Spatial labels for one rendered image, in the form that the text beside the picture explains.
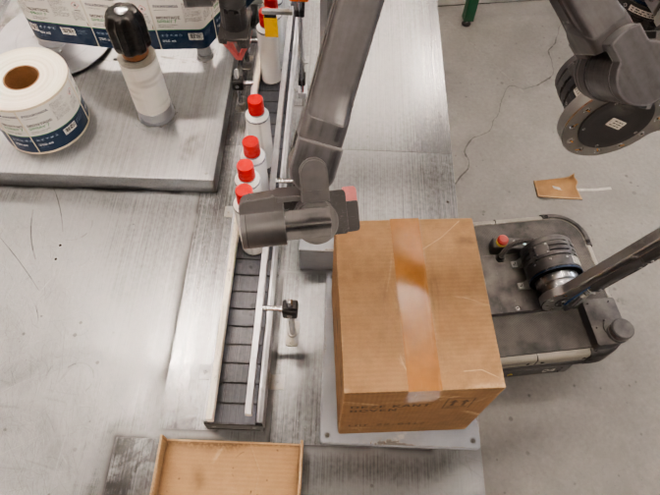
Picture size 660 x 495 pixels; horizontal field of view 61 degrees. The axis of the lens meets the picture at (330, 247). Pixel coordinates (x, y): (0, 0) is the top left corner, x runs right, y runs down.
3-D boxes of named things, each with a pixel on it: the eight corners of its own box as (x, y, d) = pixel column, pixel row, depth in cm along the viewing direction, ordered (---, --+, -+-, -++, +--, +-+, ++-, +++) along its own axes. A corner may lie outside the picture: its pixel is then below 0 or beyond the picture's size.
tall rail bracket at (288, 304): (265, 325, 118) (258, 291, 104) (300, 327, 118) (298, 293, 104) (263, 340, 116) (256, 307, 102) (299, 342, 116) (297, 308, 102)
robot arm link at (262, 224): (327, 157, 67) (321, 145, 75) (230, 166, 66) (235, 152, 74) (334, 251, 71) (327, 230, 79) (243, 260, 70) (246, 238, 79)
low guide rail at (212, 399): (262, 26, 156) (262, 20, 154) (267, 26, 156) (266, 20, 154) (207, 421, 101) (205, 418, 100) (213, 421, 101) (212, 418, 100)
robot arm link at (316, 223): (341, 243, 72) (337, 198, 71) (288, 248, 71) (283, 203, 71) (336, 236, 79) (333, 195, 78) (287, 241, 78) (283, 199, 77)
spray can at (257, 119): (253, 153, 135) (244, 89, 117) (275, 154, 135) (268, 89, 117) (250, 170, 132) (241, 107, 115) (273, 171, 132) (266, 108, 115)
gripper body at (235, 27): (218, 45, 123) (213, 17, 116) (223, 15, 128) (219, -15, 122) (247, 47, 123) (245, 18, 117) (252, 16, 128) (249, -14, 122)
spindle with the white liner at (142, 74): (142, 99, 143) (103, -6, 117) (177, 101, 143) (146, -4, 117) (135, 126, 138) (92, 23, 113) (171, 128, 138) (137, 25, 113)
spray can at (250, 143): (249, 192, 129) (238, 130, 111) (272, 192, 129) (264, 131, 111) (247, 210, 127) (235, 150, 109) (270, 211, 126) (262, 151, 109)
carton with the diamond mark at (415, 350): (331, 289, 120) (334, 220, 97) (443, 286, 121) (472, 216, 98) (338, 434, 105) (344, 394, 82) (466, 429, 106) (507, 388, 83)
